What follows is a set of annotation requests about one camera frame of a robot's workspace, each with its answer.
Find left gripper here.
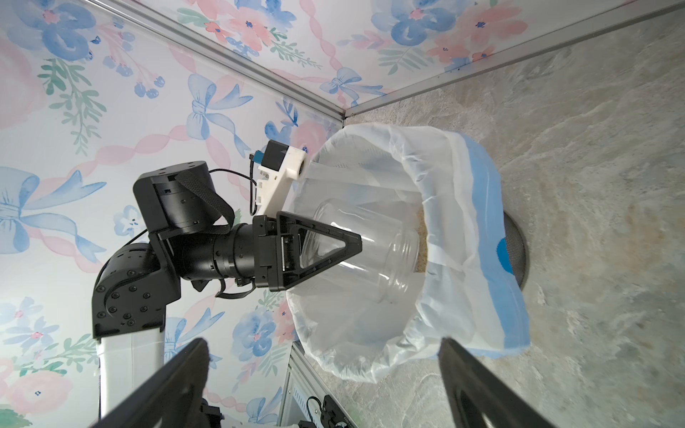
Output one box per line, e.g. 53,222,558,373
253,212,362,292

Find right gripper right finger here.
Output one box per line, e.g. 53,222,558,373
438,338,554,428

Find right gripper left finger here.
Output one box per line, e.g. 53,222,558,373
96,339,210,428

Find red lid jar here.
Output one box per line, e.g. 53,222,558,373
300,199,419,304

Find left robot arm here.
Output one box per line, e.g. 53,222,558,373
92,160,362,427

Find rice pile in bag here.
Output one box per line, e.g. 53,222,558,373
415,209,428,273

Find white trash bag liner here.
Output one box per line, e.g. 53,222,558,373
287,123,531,383

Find black mesh trash bin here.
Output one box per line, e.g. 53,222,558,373
504,212,530,290

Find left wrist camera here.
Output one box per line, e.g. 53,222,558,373
253,140,309,218

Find aluminium front rail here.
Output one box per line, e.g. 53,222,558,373
276,342,357,428

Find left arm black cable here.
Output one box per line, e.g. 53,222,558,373
208,154,258,215

